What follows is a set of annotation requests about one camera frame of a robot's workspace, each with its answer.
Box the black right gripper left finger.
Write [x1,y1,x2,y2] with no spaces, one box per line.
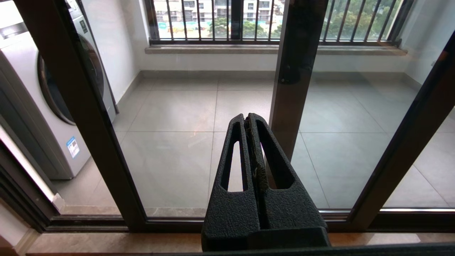
[201,113,261,252]

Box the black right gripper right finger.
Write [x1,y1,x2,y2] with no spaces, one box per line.
[248,112,327,230]

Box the dark framed sliding glass door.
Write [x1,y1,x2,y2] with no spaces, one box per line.
[12,0,455,232]

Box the stone window sill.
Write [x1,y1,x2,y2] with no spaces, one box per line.
[145,44,408,56]

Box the black balcony railing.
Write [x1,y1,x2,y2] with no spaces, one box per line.
[144,0,415,47]

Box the white front-load washing machine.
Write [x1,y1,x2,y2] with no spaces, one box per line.
[0,0,118,180]

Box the dark window frame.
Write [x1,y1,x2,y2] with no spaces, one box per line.
[144,0,246,45]

